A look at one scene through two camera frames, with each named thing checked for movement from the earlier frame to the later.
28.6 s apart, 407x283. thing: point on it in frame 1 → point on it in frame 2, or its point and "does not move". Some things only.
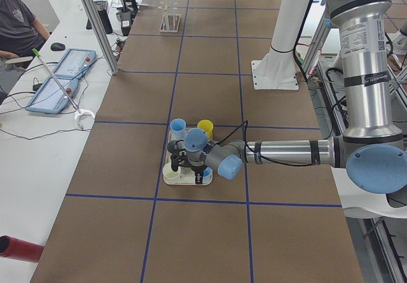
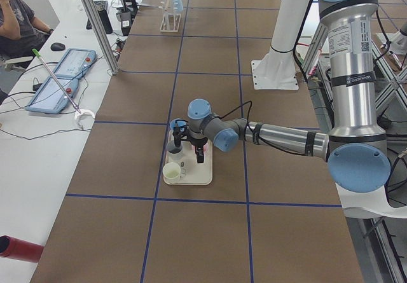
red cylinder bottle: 20,249 does not move
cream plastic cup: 169,173 does not move
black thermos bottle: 103,15 does not move
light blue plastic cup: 207,175 → 177,4
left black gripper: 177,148 → 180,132
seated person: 20,32 does not move
